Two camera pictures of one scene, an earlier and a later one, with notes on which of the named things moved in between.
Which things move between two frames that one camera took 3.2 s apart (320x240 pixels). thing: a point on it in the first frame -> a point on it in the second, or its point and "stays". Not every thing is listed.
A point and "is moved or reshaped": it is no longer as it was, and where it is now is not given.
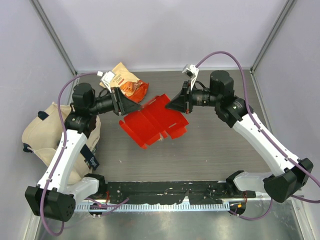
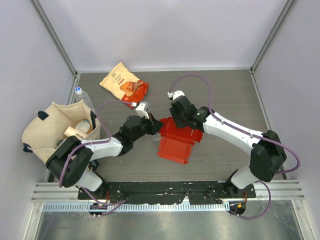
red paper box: [155, 120] is moved or reshaped
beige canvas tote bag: [41, 135] stays
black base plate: [196, 192] stays
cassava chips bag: [133, 88] stays
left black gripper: [122, 105] -> [154, 124]
